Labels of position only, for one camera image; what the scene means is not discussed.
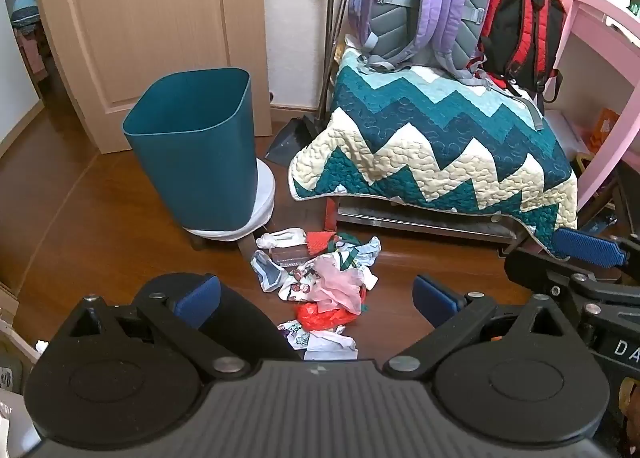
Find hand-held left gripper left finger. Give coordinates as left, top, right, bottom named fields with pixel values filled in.
left=66, top=273, right=249, bottom=380

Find pink plastic bag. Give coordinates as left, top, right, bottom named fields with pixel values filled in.
left=310, top=258, right=367, bottom=315

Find pink hanging cloth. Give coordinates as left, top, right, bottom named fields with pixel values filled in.
left=17, top=30, right=47, bottom=76

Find white round stool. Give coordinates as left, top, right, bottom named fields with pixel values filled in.
left=182, top=158, right=277, bottom=254

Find green white wrapper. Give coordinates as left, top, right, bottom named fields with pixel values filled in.
left=329, top=234, right=362, bottom=270

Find orange box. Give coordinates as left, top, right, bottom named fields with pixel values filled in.
left=587, top=108, right=623, bottom=154

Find red foam net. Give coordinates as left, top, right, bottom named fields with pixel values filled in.
left=306, top=231, right=337, bottom=255

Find white cardboard box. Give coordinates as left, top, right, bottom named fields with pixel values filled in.
left=0, top=318, right=46, bottom=394

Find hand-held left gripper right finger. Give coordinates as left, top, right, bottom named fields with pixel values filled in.
left=384, top=273, right=592, bottom=380

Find white crumpled plastic bag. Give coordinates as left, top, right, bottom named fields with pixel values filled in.
left=256, top=227, right=307, bottom=249

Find black furniture leg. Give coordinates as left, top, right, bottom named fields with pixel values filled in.
left=580, top=158, right=640, bottom=239

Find white printed wrapper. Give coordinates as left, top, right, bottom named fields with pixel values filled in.
left=277, top=320, right=313, bottom=350
left=278, top=273, right=321, bottom=304

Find purple grey backpack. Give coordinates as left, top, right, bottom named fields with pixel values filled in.
left=348, top=0, right=496, bottom=84

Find red black backpack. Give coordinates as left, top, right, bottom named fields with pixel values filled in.
left=467, top=0, right=568, bottom=131

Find dark dustpan with long handle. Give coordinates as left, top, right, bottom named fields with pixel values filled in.
left=264, top=0, right=346, bottom=166

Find pink desk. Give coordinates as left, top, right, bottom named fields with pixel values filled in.
left=542, top=0, right=640, bottom=211

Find teal zigzag quilt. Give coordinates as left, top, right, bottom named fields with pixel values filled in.
left=287, top=45, right=580, bottom=259

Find light wooden door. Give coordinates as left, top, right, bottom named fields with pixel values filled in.
left=26, top=0, right=273, bottom=155

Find teal plastic trash bin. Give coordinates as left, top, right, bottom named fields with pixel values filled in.
left=122, top=69, right=258, bottom=231

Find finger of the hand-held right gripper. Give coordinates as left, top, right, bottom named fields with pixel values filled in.
left=502, top=247, right=640, bottom=320
left=550, top=227, right=640, bottom=269

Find grey plastic bag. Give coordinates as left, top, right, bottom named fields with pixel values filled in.
left=357, top=236, right=383, bottom=265

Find blue white wrapper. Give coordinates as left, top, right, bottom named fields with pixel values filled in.
left=250, top=250, right=291, bottom=294

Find red plastic bag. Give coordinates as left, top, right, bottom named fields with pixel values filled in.
left=295, top=290, right=369, bottom=332

